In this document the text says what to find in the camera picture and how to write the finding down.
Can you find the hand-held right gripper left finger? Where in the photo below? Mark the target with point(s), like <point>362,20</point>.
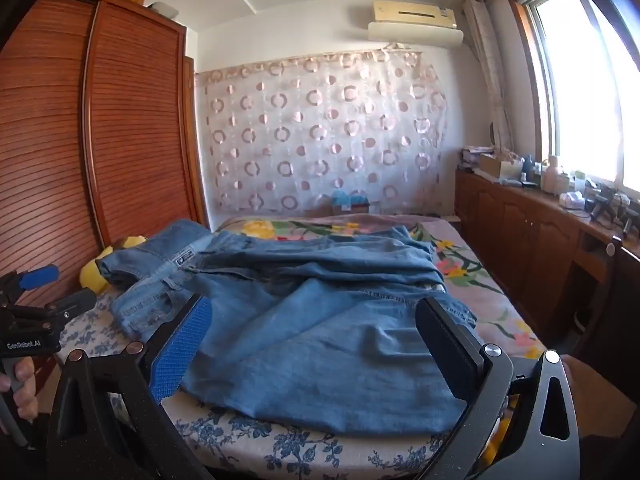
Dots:
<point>180,345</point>

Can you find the small white appliance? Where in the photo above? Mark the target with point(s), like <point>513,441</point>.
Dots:
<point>571,201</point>

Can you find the small grey box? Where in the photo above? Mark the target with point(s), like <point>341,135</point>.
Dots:
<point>162,8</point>

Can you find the wooden slatted wardrobe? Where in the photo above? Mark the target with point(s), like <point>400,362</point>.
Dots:
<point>125,135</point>

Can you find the small oval mirror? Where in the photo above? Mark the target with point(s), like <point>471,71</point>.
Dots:
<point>492,133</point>

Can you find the mid blue denim pants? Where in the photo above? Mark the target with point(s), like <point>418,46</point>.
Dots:
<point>150,270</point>

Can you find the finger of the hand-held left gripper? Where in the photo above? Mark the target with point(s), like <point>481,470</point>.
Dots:
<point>75,302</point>
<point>40,277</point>

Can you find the light blue denim pants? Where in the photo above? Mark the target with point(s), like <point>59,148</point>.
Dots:
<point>325,360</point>

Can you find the open cardboard box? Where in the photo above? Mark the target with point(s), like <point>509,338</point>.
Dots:
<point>497,167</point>

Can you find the bed with floral sheet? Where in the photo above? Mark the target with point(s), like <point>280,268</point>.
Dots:
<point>300,455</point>

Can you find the pale pink bottle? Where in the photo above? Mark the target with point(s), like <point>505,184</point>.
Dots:
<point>551,175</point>

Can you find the yellow plush toy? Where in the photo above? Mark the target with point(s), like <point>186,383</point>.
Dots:
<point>92,275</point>

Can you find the pile of papers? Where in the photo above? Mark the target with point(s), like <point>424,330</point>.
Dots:
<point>477,156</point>

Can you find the window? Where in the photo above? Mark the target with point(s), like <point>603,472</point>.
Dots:
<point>575,85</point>

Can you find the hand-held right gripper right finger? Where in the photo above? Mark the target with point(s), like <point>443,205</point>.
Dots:
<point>445,350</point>

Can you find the person's left hand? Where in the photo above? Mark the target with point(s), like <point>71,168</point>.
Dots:
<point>27,385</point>

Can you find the pale window curtain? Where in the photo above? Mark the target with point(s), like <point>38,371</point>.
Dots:
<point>487,60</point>

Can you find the cardboard box with blue cloth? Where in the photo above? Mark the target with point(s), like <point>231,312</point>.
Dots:
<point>350,205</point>

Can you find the white air conditioner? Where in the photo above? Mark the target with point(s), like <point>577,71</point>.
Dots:
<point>415,25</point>

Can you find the person's leg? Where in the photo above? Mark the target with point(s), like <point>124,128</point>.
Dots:
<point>610,435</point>

